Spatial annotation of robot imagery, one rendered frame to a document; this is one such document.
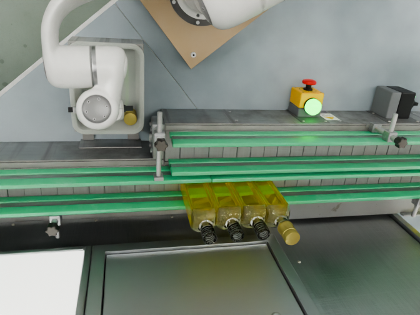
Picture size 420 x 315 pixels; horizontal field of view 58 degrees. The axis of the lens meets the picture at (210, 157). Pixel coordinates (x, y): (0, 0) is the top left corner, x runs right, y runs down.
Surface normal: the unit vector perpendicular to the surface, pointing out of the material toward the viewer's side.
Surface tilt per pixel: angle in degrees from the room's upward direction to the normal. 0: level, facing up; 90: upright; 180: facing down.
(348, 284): 91
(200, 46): 0
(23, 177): 90
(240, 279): 90
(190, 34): 0
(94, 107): 18
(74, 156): 90
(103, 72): 4
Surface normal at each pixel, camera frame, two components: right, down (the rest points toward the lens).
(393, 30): 0.20, 0.42
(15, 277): 0.07, -0.91
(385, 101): -0.98, 0.02
